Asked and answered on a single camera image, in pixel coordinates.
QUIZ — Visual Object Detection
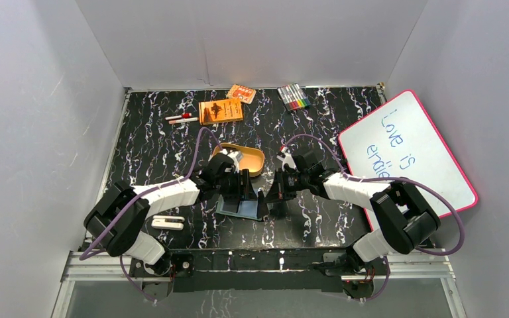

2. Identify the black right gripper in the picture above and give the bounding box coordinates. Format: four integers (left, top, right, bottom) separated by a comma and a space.
264, 167, 310, 203

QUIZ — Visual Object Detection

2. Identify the mint green card holder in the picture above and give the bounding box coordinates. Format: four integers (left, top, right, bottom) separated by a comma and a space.
215, 195, 262, 221

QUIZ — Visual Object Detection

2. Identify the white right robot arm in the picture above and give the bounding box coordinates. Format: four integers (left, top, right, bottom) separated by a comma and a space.
265, 152, 441, 274

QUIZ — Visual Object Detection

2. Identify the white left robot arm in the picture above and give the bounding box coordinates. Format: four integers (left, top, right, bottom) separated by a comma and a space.
84, 148, 257, 276

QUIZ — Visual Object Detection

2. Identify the small orange card box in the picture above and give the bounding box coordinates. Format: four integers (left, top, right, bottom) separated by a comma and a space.
226, 84, 256, 104

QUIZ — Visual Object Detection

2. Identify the orange oval tray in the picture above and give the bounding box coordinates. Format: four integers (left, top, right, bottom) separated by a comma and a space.
209, 142, 265, 178

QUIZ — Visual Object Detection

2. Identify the orange book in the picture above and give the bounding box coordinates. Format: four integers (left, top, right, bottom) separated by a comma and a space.
199, 99, 244, 125

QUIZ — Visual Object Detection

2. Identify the white marker pen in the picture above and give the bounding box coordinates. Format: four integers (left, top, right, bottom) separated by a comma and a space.
168, 117, 199, 125

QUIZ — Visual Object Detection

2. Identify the white clip block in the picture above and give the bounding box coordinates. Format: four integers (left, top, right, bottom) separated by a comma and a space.
151, 215, 185, 231

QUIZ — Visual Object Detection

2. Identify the red capped marker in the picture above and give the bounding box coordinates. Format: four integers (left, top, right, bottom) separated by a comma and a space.
165, 113, 192, 121

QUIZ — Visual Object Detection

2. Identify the coloured marker pack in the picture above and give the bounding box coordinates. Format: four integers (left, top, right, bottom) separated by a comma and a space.
277, 83, 311, 112

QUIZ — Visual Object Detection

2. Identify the pink framed whiteboard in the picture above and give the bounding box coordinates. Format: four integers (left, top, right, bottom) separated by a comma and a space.
338, 90, 479, 211

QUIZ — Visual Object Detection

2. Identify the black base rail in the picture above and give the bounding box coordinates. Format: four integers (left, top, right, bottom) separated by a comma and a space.
129, 248, 386, 297

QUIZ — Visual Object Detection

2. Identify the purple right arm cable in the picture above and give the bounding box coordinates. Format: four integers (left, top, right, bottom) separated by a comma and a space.
282, 133, 466, 257

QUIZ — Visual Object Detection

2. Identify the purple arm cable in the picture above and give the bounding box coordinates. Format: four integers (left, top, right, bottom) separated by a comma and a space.
282, 133, 466, 257
78, 126, 225, 303

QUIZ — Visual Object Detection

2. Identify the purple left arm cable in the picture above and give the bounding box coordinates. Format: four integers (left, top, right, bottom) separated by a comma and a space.
78, 126, 225, 303

